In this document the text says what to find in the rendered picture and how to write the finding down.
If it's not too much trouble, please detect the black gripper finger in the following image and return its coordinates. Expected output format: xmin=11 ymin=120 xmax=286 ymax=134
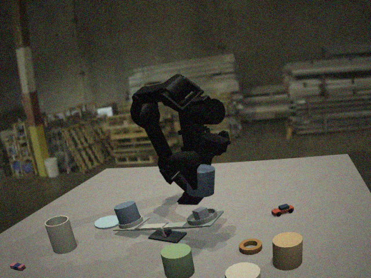
xmin=175 ymin=163 xmax=201 ymax=190
xmin=198 ymin=153 xmax=215 ymax=166

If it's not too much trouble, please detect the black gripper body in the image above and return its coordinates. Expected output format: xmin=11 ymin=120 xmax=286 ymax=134
xmin=168 ymin=124 xmax=210 ymax=168

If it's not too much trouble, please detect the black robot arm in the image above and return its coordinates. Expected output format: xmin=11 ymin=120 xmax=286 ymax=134
xmin=130 ymin=74 xmax=231 ymax=195

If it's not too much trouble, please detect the brown ring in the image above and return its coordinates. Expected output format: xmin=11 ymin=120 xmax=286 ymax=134
xmin=239 ymin=239 xmax=263 ymax=255

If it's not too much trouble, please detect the dark green cylinder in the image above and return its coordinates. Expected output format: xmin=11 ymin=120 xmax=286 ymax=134
xmin=161 ymin=243 xmax=195 ymax=278

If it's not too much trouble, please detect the small red toy car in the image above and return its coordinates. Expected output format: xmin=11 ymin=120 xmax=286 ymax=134
xmin=272 ymin=204 xmax=294 ymax=217

